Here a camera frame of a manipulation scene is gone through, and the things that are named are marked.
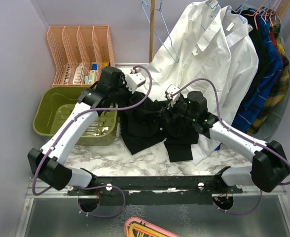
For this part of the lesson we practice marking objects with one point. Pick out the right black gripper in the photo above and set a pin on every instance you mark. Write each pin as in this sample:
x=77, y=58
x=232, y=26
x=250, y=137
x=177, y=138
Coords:
x=165, y=112

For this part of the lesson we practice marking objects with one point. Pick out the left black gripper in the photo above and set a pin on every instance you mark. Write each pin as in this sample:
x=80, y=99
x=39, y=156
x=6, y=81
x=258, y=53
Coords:
x=127, y=102

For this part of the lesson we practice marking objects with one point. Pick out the black shirt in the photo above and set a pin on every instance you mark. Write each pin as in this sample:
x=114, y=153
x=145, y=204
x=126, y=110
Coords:
x=144, y=126
x=263, y=64

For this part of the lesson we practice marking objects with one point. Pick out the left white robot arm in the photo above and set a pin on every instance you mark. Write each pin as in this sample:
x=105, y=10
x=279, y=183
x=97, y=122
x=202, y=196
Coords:
x=47, y=163

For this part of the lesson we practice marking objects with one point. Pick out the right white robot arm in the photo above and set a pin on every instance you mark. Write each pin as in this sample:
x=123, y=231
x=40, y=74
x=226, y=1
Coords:
x=268, y=166

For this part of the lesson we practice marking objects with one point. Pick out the front white shirt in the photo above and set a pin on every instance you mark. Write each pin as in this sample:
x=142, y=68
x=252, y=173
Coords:
x=194, y=37

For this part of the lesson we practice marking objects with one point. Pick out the white shirt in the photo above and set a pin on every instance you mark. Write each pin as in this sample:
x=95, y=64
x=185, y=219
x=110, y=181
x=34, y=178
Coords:
x=194, y=37
x=232, y=67

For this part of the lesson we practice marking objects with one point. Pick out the blue plaid shirt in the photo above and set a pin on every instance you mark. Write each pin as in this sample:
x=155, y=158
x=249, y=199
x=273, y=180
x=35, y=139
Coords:
x=249, y=111

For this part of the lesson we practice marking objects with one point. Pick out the empty light blue hanger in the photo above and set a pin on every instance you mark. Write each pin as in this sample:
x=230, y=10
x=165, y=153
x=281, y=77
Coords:
x=170, y=49

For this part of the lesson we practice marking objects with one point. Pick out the yellow plaid shirt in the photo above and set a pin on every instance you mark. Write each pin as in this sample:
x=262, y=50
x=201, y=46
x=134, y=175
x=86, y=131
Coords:
x=281, y=85

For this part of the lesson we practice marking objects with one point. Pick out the black hanging shirt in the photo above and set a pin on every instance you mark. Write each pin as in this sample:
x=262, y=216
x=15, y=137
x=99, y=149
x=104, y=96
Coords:
x=263, y=64

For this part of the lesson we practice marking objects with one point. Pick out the pink hanger stack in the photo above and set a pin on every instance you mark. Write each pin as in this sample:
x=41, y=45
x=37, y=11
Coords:
x=137, y=227

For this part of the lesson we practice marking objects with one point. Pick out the peach plastic file organizer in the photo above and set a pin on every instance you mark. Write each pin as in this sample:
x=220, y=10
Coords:
x=80, y=53

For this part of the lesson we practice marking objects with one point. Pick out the olive green plastic basin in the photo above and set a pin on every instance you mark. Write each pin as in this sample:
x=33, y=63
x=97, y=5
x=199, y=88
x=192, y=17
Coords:
x=56, y=106

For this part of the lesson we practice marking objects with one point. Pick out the wooden rack pole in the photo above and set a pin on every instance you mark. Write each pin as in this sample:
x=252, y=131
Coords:
x=151, y=36

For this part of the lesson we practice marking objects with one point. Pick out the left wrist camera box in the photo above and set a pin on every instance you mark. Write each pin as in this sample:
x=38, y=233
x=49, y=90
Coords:
x=134, y=80

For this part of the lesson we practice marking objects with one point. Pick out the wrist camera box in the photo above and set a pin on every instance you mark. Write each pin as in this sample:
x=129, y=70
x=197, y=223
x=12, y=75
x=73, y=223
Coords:
x=171, y=95
x=134, y=80

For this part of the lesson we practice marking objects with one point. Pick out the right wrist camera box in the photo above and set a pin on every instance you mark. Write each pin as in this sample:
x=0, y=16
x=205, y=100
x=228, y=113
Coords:
x=171, y=95

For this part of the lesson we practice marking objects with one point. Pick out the black mounting rail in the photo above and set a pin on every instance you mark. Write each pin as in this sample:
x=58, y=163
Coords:
x=156, y=190

